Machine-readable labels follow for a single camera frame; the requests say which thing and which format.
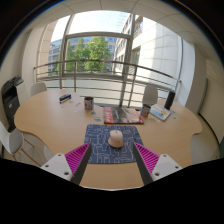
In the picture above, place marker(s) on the round white table base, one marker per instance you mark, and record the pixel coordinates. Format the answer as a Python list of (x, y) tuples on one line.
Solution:
[(48, 152)]

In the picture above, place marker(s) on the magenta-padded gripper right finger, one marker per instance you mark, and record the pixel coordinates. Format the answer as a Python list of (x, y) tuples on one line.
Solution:
[(165, 166)]

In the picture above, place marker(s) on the beige computer mouse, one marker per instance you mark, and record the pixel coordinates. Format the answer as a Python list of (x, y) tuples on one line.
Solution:
[(115, 139)]

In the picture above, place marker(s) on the red and grey magazine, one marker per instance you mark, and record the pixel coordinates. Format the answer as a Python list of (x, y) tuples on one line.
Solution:
[(121, 115)]

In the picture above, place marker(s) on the dark blue patterned mouse pad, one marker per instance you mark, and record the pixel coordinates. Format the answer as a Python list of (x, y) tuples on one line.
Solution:
[(100, 146)]

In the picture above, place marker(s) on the printed mug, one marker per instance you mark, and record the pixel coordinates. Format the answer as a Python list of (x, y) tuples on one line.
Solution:
[(88, 103), (145, 110)]

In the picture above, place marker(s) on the metal balcony railing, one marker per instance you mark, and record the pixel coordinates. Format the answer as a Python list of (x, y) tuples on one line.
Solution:
[(100, 61)]

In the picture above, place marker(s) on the small black box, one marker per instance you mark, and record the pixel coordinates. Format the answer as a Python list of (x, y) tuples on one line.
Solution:
[(65, 98)]

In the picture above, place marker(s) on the black office printer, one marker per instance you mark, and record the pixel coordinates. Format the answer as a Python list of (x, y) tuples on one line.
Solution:
[(10, 100)]

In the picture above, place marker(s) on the white and blue booklet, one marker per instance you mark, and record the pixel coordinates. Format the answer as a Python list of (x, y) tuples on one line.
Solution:
[(160, 112)]

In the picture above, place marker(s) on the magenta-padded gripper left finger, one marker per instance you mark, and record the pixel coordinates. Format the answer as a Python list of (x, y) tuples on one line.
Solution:
[(58, 166)]

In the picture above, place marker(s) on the black cylindrical speaker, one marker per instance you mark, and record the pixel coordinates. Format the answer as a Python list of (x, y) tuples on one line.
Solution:
[(169, 100)]

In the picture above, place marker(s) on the white chair with wooden legs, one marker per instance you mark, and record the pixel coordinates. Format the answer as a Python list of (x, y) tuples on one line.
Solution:
[(10, 140)]

